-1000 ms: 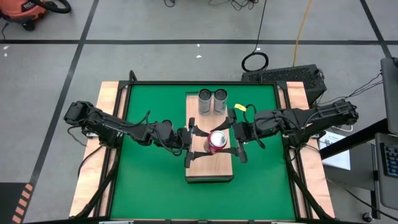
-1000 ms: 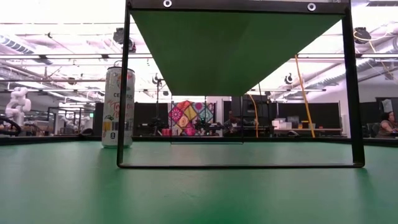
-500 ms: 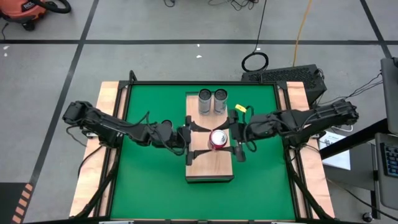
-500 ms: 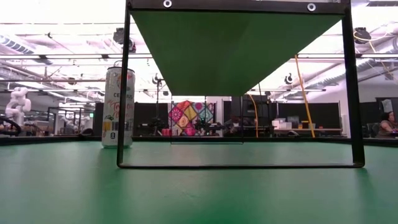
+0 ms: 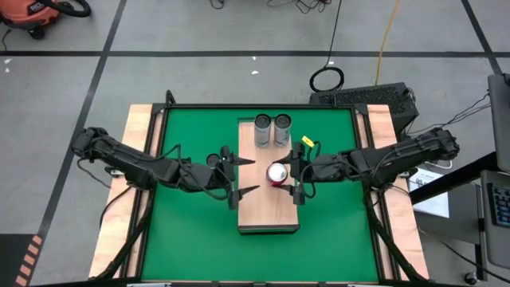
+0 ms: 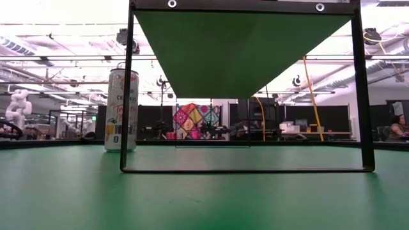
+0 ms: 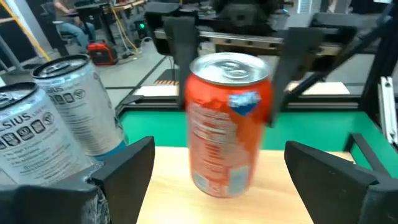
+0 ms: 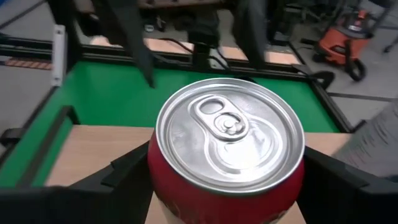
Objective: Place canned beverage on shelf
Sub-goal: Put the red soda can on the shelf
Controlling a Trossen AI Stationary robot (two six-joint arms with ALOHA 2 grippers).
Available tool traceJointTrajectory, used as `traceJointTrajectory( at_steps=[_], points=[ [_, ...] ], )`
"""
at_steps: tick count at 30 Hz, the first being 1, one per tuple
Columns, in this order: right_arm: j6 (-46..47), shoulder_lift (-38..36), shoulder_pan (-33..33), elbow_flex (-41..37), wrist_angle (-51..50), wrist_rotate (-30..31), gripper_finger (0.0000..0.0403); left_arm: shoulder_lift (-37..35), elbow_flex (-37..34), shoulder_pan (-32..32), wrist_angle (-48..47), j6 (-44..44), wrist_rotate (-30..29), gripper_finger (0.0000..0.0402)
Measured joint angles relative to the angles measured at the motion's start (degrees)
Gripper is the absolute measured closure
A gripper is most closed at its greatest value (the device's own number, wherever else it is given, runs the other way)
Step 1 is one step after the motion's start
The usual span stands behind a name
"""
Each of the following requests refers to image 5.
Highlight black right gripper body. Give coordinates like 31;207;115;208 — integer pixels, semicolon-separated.
289;141;320;206

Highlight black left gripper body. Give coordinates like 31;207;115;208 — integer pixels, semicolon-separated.
206;144;242;211

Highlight red beverage can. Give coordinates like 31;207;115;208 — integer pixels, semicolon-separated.
265;162;289;188

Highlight white paper sheet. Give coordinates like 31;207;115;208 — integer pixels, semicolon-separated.
409;167;450;219

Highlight grey side desk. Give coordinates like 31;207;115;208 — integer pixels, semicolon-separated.
409;151;499;281

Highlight grey laptop with keyboard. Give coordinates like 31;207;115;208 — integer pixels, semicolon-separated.
480;170;510;270

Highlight grey monitor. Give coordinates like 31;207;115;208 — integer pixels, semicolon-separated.
488;73;510;172

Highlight orange shop vacuum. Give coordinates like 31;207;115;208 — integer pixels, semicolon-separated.
0;0;63;40

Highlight wooden shelf with black frame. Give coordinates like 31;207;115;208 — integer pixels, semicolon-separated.
237;116;301;236

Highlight black metal table frame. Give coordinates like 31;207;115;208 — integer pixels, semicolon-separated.
89;90;430;287

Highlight black coiled cable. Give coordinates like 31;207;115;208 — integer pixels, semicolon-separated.
309;0;345;93

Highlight black corrugated cable sleeve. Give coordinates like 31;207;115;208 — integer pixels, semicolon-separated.
363;187;428;282
94;190;155;281

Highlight yellow extension cable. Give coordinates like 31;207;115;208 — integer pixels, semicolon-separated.
374;0;402;87

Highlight black tangled floor cables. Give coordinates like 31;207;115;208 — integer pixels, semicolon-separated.
265;0;332;15

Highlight black cable bundle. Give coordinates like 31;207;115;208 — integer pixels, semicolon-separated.
405;92;492;139

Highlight black vacuum hose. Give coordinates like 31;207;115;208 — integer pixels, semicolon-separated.
39;0;92;19

